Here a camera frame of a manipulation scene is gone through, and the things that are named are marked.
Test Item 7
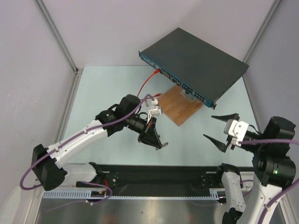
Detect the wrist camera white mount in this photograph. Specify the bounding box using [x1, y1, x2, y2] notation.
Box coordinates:
[147, 99, 163, 123]
[224, 119, 249, 146]

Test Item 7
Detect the aluminium frame post right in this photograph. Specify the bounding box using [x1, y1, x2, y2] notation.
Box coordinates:
[243, 0, 283, 63]

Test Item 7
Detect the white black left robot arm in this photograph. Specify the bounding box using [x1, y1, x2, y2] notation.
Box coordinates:
[31, 94, 164, 191]

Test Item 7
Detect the aluminium frame post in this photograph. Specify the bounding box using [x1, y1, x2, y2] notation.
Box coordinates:
[243, 0, 283, 63]
[32, 0, 84, 75]

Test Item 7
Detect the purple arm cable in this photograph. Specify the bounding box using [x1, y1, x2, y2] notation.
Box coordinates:
[237, 139, 299, 224]
[19, 94, 155, 207]

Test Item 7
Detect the red ethernet cable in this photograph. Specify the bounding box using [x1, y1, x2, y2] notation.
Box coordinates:
[136, 69, 162, 98]

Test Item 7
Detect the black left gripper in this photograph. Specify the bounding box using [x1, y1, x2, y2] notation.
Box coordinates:
[124, 114, 161, 148]

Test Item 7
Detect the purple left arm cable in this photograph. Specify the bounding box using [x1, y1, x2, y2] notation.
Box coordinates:
[19, 94, 155, 207]

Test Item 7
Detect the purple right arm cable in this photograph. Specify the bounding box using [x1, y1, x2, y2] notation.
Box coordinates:
[237, 139, 299, 224]

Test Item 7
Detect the wooden base board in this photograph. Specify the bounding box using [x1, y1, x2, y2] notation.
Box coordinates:
[158, 85, 204, 126]

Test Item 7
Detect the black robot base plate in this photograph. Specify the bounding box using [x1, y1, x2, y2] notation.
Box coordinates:
[91, 164, 223, 197]

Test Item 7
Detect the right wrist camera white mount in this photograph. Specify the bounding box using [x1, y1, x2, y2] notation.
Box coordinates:
[224, 119, 249, 146]

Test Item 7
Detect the blue black network switch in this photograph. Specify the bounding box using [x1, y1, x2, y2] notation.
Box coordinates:
[138, 28, 249, 109]

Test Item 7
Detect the aluminium frame post left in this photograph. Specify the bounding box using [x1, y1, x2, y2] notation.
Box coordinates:
[32, 0, 84, 75]

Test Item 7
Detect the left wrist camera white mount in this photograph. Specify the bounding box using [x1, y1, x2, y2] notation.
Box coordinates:
[147, 99, 163, 123]

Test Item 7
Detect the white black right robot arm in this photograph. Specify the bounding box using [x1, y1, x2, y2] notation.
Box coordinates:
[207, 113, 299, 224]

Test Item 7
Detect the grey slotted cable duct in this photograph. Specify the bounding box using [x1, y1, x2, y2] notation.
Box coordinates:
[43, 189, 225, 200]

